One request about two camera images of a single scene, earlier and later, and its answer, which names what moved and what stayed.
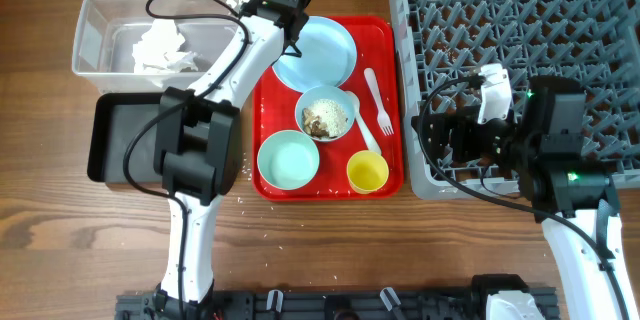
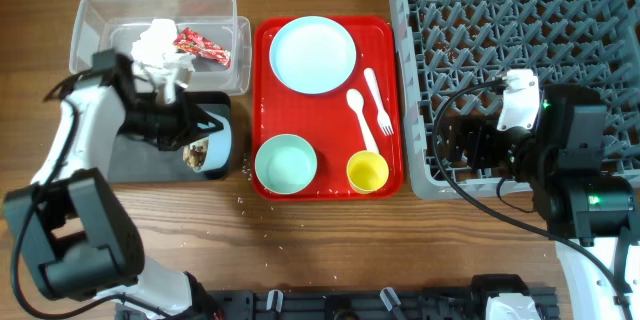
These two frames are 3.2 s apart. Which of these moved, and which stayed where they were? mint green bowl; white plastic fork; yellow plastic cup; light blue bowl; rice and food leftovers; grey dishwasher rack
Moved: rice and food leftovers; light blue bowl
Stayed: white plastic fork; mint green bowl; grey dishwasher rack; yellow plastic cup
